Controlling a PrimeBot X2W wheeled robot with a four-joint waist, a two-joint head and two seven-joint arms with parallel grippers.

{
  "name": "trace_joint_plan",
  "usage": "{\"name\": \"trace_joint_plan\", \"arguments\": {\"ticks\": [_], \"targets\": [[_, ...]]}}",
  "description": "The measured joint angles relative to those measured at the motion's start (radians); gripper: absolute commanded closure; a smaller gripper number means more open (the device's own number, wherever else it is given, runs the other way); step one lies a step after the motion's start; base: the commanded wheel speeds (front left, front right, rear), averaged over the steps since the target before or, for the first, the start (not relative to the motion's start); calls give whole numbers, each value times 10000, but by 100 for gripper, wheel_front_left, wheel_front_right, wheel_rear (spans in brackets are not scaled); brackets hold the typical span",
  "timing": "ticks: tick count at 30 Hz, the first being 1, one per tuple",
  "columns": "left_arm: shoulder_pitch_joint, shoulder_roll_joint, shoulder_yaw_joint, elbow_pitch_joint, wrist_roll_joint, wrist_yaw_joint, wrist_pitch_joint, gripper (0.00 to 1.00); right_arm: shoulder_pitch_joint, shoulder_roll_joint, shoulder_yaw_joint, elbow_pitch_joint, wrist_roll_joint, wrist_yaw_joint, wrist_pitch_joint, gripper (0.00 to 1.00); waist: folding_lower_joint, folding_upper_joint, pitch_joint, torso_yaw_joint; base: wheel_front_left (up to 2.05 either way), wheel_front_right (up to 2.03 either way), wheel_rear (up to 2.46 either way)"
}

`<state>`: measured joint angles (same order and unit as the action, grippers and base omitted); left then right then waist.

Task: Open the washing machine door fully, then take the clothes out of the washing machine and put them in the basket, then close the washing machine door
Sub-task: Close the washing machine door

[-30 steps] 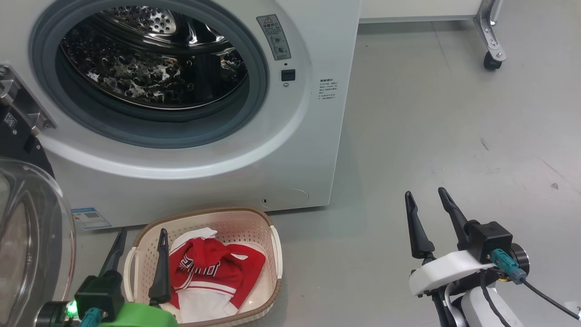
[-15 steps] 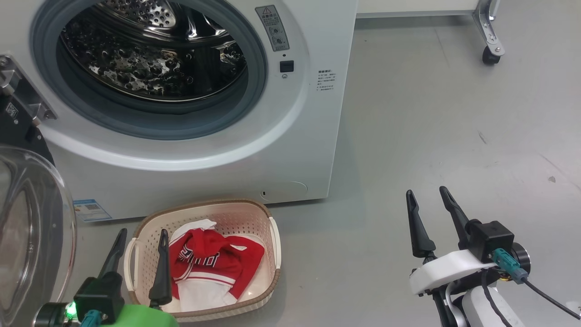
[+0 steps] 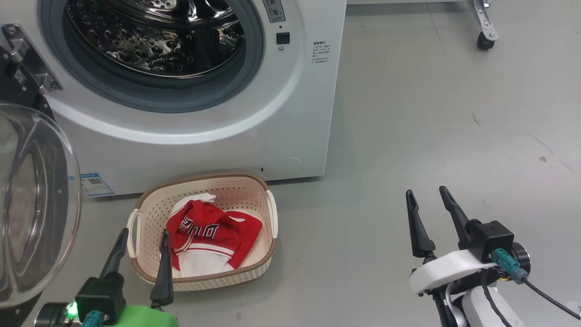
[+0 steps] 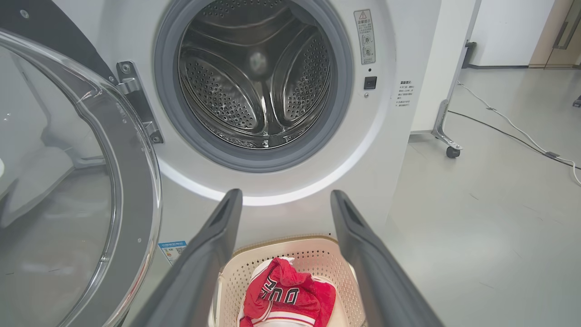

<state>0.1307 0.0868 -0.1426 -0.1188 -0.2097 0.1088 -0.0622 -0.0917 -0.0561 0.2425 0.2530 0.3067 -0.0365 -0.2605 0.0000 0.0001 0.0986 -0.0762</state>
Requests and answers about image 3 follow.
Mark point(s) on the washing machine glass door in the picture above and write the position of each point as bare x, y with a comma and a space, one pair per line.
41, 213

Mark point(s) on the blue energy label sticker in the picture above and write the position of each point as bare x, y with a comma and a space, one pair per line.
95, 184

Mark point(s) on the white partition panel on casters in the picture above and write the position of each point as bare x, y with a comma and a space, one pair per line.
484, 27

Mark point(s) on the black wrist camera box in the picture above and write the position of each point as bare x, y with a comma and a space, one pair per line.
102, 293
492, 238

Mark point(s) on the red and white jersey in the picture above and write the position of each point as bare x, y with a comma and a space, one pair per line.
204, 231

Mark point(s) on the metal washing machine door hinge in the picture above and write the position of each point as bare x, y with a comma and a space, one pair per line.
32, 63

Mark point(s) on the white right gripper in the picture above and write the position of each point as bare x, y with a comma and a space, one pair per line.
445, 272

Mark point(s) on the grey warning sticker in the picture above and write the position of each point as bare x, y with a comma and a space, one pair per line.
274, 10

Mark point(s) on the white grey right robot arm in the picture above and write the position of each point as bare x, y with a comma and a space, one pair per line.
476, 311

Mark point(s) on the cream perforated laundry basket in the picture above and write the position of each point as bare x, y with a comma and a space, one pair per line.
258, 268

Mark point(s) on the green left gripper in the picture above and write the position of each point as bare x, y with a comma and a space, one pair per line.
140, 318

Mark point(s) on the white front-load washing machine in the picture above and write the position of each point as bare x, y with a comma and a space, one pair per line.
290, 113

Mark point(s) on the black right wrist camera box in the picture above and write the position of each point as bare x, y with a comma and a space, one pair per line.
492, 238

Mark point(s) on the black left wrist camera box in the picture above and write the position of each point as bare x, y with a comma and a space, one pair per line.
102, 293

